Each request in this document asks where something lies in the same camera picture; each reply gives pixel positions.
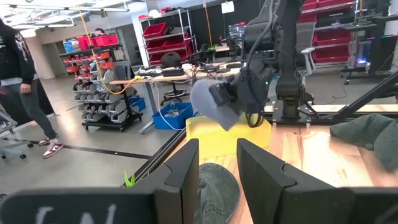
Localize orange hanging cable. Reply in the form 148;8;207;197
203;0;214;47

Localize dark green cap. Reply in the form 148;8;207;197
329;113;398;172

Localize dark computer monitor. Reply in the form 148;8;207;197
228;23;247;44

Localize metal rack with red bins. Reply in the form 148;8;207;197
297;0;358;68

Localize yellow plastic bin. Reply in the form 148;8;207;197
185;113;272;161

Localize white paper sign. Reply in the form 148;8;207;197
221;1;235;15

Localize grey cloth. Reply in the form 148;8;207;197
193;162;241;224

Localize black desktop box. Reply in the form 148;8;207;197
162;67;186;78

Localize yellow extension cord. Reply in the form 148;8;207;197
79;9;143;96

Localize blue storage bins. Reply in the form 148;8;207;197
109;60;246;135

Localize black aluminium table frame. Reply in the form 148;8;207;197
123;73;398;187

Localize small potted green plant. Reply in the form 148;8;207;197
123;170;136;189

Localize parts bin rack cart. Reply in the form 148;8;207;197
59;43;144;133

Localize grey cap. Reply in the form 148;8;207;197
189;78;243;131

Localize grey rolling chair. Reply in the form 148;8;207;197
0;105;34;161

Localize wire shelf with red bins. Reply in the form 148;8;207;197
138;8;197;67

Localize white cable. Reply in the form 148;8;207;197
153;82;177;131

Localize white grey office chair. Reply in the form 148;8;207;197
295;22;317;86

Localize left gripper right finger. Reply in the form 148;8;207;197
236;138;398;224

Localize black round stool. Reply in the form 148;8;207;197
160;51;191;106

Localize blue floor storage bin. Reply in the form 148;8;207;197
152;102;194;131

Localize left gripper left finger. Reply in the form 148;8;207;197
0;138;200;224

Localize red plastic crate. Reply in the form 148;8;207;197
91;34;119;48
76;35;94;51

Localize black computer tower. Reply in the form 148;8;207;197
353;34;398;70

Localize small blue storage bin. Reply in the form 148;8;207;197
128;96;147;113

